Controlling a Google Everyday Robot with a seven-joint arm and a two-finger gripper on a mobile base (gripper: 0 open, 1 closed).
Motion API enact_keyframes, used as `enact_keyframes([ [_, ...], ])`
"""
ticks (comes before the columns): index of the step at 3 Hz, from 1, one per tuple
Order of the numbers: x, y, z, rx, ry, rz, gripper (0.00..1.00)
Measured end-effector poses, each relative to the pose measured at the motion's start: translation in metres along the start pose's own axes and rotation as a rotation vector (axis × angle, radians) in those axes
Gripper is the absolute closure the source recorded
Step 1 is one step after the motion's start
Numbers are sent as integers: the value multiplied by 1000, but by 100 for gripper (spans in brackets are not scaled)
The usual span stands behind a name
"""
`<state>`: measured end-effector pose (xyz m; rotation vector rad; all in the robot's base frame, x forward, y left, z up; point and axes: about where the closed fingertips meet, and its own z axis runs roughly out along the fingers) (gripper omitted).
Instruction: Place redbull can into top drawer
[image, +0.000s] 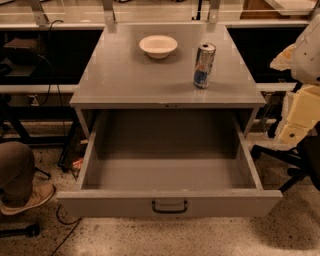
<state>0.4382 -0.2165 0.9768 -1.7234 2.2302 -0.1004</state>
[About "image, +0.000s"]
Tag black stand foot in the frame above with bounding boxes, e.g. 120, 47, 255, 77
0, 224, 40, 238

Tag black floor cable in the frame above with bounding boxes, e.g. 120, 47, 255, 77
49, 204, 83, 256

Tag black drawer handle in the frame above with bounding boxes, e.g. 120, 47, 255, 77
151, 200, 188, 214

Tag white bowl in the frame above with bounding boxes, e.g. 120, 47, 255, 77
139, 35, 178, 59

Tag tan shoe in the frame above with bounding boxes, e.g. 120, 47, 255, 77
1, 183, 55, 216

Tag black hanging cable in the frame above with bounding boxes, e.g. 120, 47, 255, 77
37, 19, 68, 138

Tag open grey top drawer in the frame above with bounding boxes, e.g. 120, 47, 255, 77
58, 109, 282, 218

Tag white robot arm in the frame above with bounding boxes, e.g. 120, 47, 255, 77
270, 15, 320, 146

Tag silver blue redbull can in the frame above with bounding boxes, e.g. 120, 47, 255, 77
193, 43, 216, 89

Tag grey metal cabinet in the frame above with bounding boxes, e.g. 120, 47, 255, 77
69, 23, 267, 140

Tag dark box on shelf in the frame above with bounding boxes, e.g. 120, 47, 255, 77
3, 38, 38, 65

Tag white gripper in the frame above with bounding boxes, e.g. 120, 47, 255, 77
270, 44, 320, 146

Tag person's leg brown trousers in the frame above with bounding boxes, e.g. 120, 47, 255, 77
0, 142, 35, 208

